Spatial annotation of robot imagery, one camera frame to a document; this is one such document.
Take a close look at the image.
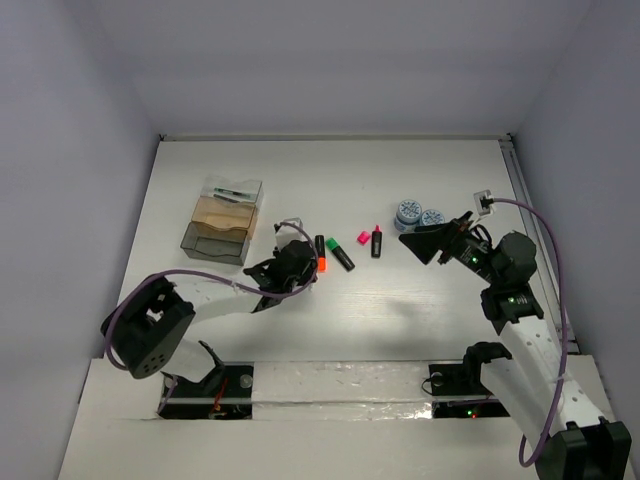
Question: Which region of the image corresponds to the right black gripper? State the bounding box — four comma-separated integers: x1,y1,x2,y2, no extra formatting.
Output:
398,210,502,286

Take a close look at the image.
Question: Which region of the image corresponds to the orange cap highlighter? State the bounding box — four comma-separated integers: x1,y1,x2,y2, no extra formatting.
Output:
314,235,327,273

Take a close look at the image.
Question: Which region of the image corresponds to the blue white round jar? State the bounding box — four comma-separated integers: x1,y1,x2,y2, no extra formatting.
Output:
394,199,422,233

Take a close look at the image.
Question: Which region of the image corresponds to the green cap highlighter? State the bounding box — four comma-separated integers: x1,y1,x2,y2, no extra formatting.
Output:
325,237,355,272

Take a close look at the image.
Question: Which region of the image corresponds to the pink tip black highlighter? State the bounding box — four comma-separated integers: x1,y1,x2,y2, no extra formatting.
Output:
371,225,383,259

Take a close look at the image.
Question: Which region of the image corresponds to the black pen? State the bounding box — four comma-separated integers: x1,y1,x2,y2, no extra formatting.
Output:
213,195,237,203

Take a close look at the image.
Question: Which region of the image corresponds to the clear green pen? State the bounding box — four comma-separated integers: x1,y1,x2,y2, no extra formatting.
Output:
213,188,253,197

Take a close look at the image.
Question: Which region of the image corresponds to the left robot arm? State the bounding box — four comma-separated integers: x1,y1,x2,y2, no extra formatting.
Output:
101,240,318,379

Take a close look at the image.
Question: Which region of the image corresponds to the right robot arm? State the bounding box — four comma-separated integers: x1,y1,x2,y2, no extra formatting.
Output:
399,213,632,479

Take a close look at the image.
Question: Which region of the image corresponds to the pink highlighter cap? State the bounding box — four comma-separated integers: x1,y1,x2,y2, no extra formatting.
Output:
357,231,371,245

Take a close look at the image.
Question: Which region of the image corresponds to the smoky grey plastic tray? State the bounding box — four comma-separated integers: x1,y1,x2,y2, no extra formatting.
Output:
180,222,251,266

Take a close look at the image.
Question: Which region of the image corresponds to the clear plastic tray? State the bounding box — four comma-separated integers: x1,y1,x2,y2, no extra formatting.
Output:
200,175,263,206

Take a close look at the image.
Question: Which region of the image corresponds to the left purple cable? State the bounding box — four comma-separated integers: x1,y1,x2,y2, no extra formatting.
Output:
103,222,316,371

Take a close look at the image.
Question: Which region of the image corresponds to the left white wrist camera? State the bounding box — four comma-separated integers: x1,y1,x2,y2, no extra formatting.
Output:
274,217,305,250

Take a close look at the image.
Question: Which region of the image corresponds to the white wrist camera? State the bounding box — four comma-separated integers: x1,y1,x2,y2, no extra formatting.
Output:
274,217,305,250
473,190,495,218

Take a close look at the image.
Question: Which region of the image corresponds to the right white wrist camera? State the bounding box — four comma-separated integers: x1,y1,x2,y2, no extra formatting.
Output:
473,190,495,218

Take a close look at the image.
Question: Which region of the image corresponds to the aluminium side rail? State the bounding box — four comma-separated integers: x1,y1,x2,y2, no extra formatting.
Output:
499,137,561,335

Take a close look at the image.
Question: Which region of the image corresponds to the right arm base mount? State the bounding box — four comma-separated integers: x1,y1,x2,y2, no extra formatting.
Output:
421,363,509,419

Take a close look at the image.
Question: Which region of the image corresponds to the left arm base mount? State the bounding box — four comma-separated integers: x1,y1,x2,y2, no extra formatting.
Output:
158,363,254,420

